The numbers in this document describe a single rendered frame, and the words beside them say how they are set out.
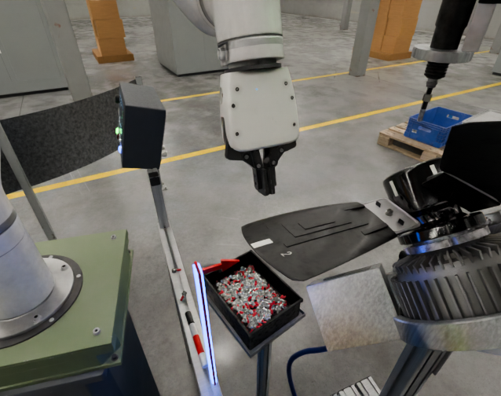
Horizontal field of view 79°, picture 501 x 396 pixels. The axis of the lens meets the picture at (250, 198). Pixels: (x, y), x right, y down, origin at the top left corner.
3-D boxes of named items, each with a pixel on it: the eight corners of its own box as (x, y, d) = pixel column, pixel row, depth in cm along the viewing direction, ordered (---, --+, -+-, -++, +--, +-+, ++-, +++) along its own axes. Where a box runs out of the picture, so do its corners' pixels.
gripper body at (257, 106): (222, 59, 35) (235, 155, 39) (301, 52, 38) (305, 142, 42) (206, 66, 42) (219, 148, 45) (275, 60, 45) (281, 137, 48)
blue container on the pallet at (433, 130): (466, 135, 338) (475, 116, 326) (438, 149, 310) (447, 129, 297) (430, 123, 365) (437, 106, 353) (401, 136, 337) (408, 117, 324)
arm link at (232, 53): (224, 37, 34) (228, 66, 35) (294, 32, 37) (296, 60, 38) (206, 49, 41) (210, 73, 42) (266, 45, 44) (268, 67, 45)
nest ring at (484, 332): (464, 294, 70) (456, 276, 71) (628, 295, 45) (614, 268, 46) (369, 336, 61) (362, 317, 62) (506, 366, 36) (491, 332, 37)
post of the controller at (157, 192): (169, 226, 101) (159, 175, 90) (160, 229, 100) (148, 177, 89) (167, 221, 104) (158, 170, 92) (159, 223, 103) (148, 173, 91)
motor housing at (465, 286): (466, 296, 67) (440, 240, 70) (602, 298, 46) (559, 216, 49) (383, 334, 60) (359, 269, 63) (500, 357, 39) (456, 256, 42)
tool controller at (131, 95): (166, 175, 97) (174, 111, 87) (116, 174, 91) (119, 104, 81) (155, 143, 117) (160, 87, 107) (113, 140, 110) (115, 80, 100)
